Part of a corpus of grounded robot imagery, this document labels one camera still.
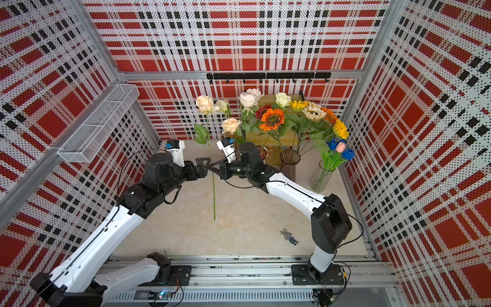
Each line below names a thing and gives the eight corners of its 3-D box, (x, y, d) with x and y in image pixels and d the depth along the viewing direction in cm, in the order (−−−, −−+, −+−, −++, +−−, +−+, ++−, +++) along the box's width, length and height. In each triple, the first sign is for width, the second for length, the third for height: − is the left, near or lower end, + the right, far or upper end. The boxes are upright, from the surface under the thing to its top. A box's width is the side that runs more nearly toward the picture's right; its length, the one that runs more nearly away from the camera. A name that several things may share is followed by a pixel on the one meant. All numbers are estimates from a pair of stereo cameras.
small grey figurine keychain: (278, 233, 86) (278, 231, 85) (282, 228, 88) (282, 227, 86) (294, 247, 83) (295, 245, 81) (298, 242, 84) (299, 240, 82)
